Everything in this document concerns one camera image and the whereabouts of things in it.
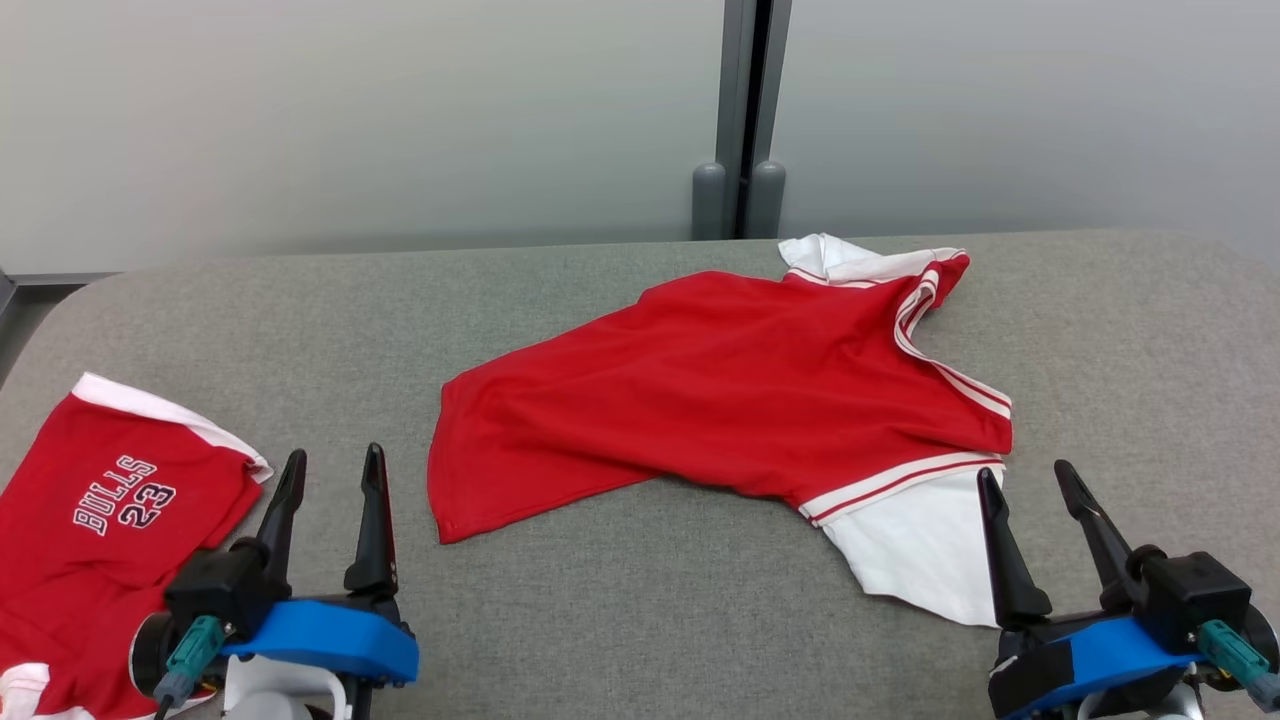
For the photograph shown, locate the teal right camera cable plug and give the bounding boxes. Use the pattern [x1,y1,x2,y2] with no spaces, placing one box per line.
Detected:
[1198,620,1280,713]

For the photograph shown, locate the grey wall base rail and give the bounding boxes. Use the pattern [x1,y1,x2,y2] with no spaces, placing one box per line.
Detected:
[0,270,118,288]

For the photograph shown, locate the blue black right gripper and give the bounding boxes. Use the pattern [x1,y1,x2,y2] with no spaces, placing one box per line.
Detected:
[977,460,1280,720]

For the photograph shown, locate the grey metal partition post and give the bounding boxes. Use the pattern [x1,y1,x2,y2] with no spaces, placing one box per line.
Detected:
[715,0,794,241]

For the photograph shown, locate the grey cylindrical post foot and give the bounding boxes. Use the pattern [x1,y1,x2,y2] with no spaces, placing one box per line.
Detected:
[692,162,727,241]
[750,160,787,239]

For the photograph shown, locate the teal camera cable plug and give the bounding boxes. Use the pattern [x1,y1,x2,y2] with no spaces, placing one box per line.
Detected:
[1198,620,1280,713]
[150,615,227,707]

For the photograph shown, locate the teal left camera cable plug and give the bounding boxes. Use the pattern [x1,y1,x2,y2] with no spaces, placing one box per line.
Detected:
[150,615,227,707]

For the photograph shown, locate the red Bulls 23 shorts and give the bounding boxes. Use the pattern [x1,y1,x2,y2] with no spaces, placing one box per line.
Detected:
[0,373,274,720]

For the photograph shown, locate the red Bulls jersey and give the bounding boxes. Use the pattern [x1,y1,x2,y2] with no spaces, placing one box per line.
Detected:
[427,233,1015,629]

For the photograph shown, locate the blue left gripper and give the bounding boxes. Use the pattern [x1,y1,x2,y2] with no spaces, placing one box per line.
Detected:
[222,443,421,720]

